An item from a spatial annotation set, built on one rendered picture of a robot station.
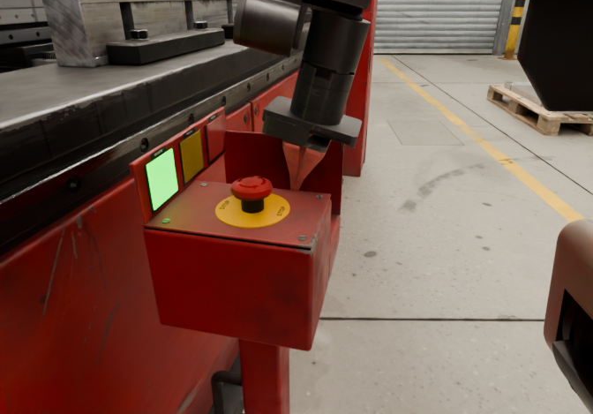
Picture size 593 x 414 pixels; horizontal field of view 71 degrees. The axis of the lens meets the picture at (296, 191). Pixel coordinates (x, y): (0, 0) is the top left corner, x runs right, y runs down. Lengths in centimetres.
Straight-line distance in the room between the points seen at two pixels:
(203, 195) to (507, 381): 112
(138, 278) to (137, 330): 7
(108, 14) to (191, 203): 37
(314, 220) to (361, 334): 103
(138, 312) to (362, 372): 82
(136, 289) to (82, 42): 34
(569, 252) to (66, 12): 64
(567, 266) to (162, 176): 36
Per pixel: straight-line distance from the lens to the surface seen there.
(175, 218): 40
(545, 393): 140
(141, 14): 77
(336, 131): 42
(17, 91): 54
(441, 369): 135
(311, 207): 40
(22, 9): 96
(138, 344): 62
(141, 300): 60
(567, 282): 41
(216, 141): 51
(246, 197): 38
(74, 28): 67
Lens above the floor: 97
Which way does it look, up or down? 26 degrees down
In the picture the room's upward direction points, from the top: straight up
